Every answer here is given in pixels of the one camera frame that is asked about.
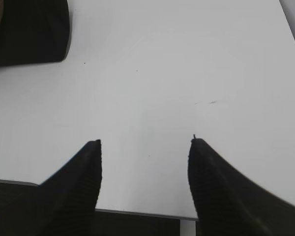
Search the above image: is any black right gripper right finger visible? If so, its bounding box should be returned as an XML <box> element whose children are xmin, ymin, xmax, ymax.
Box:
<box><xmin>188</xmin><ymin>138</ymin><xmax>295</xmax><ymax>236</ymax></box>

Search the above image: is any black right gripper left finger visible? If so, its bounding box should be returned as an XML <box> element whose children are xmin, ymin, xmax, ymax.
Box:
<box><xmin>37</xmin><ymin>140</ymin><xmax>102</xmax><ymax>236</ymax></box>

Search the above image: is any black canvas tote bag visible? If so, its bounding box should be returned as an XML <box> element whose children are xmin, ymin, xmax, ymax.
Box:
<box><xmin>0</xmin><ymin>0</ymin><xmax>70</xmax><ymax>67</ymax></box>

